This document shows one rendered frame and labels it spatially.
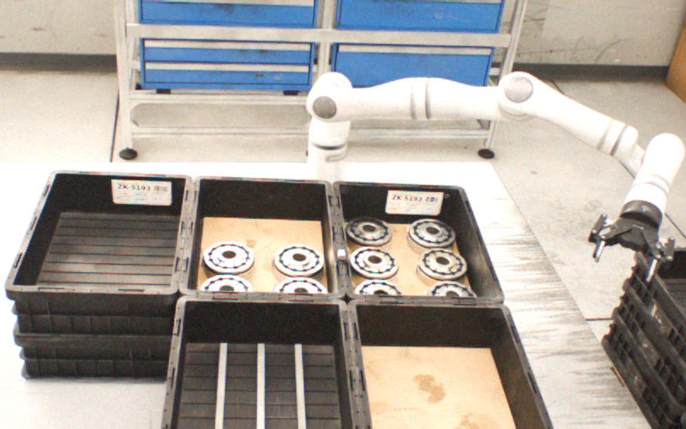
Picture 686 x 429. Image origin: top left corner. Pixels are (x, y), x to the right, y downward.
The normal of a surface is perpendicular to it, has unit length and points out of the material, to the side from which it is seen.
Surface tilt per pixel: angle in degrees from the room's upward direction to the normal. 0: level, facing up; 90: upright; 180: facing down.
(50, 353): 90
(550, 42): 90
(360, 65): 90
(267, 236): 0
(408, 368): 0
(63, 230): 0
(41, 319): 90
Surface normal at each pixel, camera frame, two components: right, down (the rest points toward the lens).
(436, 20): 0.16, 0.58
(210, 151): 0.09, -0.82
